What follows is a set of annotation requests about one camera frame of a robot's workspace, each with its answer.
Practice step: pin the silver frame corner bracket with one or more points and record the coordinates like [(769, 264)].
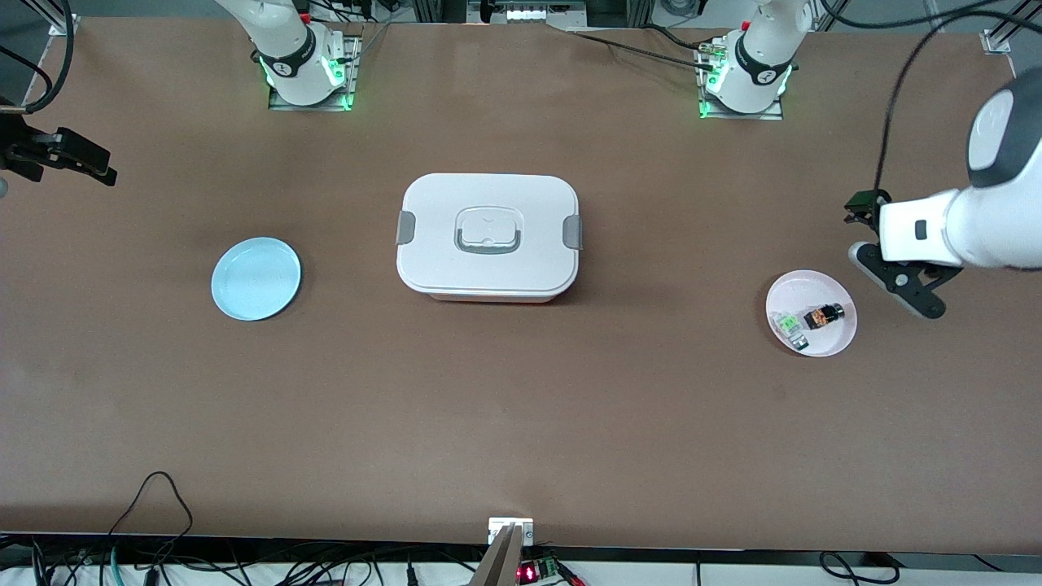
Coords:
[(995, 41), (63, 24)]

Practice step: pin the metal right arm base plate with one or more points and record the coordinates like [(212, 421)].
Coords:
[(355, 73)]

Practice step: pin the circuit board with red light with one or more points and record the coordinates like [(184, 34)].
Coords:
[(537, 570)]

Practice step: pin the orange and black switch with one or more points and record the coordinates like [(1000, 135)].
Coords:
[(822, 317)]

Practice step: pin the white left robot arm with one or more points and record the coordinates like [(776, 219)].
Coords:
[(997, 220)]

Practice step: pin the white lunch box grey clips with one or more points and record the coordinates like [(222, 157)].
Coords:
[(440, 244)]

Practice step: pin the green and clear switch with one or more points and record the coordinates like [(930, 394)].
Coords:
[(790, 328)]

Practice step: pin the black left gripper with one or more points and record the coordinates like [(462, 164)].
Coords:
[(864, 204)]

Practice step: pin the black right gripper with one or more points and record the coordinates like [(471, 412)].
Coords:
[(24, 152)]

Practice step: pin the light blue plate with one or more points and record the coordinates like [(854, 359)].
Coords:
[(256, 281)]

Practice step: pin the grey camera support bar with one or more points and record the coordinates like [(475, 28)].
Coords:
[(498, 561)]

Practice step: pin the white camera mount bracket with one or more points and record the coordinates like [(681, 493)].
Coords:
[(498, 527)]

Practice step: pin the pink plate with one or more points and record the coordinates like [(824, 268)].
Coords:
[(826, 285)]

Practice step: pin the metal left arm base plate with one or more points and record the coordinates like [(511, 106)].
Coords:
[(737, 115)]

